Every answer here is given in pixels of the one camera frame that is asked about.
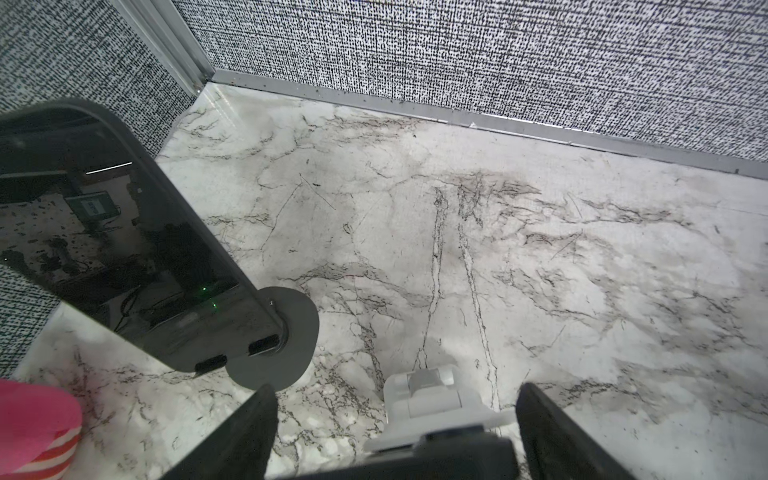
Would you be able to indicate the dark grey round phone stand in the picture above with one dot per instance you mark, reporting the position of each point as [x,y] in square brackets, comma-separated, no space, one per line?
[279,359]

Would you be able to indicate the black phone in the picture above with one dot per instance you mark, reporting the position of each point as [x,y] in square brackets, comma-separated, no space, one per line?
[86,216]
[469,454]

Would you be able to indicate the white folding phone stand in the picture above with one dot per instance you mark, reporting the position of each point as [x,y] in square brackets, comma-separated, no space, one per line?
[431,400]

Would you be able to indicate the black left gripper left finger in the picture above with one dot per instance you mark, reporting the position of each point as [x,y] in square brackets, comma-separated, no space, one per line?
[240,447]

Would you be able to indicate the pink striped plush toy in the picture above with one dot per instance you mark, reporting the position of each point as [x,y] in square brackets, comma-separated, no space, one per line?
[40,430]

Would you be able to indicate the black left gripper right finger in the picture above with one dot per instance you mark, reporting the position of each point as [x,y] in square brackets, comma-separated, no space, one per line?
[555,446]

